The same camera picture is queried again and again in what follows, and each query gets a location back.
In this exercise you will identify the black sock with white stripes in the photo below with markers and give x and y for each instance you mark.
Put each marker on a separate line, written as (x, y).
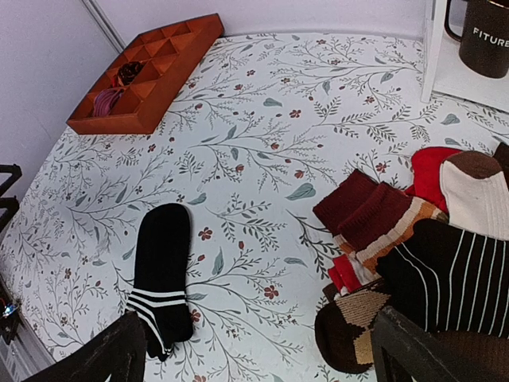
(158, 295)

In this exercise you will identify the purple rolled sock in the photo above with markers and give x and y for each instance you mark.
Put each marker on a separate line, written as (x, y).
(106, 100)

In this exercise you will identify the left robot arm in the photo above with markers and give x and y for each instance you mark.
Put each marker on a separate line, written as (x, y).
(10, 318)

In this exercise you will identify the dark red rolled sock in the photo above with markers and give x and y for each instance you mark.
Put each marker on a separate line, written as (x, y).
(127, 73)

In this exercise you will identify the black sock thin white stripes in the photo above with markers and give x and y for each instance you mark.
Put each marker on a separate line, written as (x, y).
(445, 278)

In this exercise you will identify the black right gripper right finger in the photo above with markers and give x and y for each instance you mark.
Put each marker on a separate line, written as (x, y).
(402, 351)

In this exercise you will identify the floral tablecloth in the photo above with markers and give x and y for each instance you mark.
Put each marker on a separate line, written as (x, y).
(264, 128)

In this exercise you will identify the maroon orange striped socks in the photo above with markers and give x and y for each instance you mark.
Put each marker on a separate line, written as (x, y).
(367, 219)

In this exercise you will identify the orange wooden divider tray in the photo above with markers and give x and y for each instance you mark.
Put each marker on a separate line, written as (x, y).
(169, 54)

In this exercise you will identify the black mug white lettering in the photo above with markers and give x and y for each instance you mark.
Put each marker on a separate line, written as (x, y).
(484, 38)

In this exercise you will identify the white shelf rack black top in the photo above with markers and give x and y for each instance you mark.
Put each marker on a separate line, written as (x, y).
(444, 72)

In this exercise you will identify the brown argyle sock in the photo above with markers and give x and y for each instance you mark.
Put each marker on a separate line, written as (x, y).
(343, 328)

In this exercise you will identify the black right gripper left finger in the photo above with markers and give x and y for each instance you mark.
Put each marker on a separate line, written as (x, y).
(118, 353)

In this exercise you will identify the cream and brown sock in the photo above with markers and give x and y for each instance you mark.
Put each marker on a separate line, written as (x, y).
(476, 193)

